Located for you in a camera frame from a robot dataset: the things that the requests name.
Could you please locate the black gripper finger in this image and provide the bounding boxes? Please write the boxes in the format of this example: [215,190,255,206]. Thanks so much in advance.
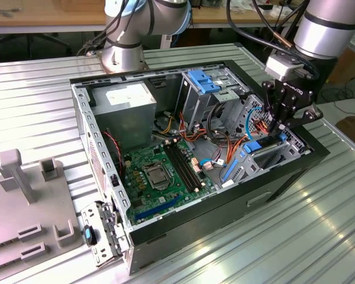
[276,96,325,138]
[262,80,286,140]

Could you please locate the red yellow power wire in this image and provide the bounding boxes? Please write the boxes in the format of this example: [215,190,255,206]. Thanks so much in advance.
[253,117,272,135]

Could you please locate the blue SATA wire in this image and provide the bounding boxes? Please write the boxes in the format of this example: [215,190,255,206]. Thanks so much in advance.
[245,106,266,140]

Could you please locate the hard disk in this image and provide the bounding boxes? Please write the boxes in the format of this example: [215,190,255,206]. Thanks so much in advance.
[221,133,287,183]

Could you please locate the grey disk bay cage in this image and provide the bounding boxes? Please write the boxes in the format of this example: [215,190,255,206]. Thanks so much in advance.
[220,94,311,189]

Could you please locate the blue drive latch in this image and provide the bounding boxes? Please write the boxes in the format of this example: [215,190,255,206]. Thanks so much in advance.
[188,69,220,94]

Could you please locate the grey optical drive cage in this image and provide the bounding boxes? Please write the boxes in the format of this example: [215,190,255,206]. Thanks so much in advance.
[177,67,251,134]

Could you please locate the black white tripod leg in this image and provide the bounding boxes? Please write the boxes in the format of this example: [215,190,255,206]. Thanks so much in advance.
[280,0,311,33]

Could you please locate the black RAM slot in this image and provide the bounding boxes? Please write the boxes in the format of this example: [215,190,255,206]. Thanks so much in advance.
[176,141,202,191]
[169,143,196,193]
[181,140,207,189]
[164,144,191,195]

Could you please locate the black PC case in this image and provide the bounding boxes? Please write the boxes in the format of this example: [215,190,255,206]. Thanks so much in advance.
[69,59,331,276]

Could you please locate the silver CPU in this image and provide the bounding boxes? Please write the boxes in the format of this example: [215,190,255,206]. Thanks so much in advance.
[146,168,166,187]

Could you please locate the grey power supply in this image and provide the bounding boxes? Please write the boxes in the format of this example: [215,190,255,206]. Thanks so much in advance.
[90,81,157,151]

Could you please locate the CPU socket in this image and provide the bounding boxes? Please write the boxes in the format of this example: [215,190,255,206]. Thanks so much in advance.
[141,164,171,192]

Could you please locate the blue expansion slot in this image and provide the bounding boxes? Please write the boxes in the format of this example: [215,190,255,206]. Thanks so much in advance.
[134,195,184,221]

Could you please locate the green motherboard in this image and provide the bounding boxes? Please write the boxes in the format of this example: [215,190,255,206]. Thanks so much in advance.
[122,137,218,224]

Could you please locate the black blue latch clip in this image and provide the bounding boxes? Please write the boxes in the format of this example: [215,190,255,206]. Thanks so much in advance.
[83,224,97,246]

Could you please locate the wooden desk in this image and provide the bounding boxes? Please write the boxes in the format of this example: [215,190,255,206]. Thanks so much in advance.
[0,0,308,35]

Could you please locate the grey parts rack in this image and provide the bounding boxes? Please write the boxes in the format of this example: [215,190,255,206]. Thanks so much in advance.
[0,149,85,273]

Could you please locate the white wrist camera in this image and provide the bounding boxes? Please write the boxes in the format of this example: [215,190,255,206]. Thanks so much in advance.
[264,54,302,81]

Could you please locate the black cable bundle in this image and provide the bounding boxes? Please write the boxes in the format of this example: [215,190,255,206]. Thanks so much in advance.
[205,102,237,148]

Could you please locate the blue wire with white label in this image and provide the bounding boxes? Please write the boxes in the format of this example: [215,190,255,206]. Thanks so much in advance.
[200,158,227,170]

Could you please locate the red orange wire bundle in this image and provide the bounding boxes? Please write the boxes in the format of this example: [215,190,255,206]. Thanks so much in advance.
[178,111,199,141]

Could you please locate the black camera cable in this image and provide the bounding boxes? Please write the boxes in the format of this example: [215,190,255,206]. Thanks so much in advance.
[226,0,320,80]

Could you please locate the yellow wire bundle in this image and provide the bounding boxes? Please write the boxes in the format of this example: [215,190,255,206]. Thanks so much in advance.
[155,111,175,134]

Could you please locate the grey robot cable bundle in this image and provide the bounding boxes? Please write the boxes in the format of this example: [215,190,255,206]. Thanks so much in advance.
[76,0,131,57]

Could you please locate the grey slot retention bracket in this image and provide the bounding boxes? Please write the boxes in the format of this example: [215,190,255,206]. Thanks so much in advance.
[80,200,131,269]

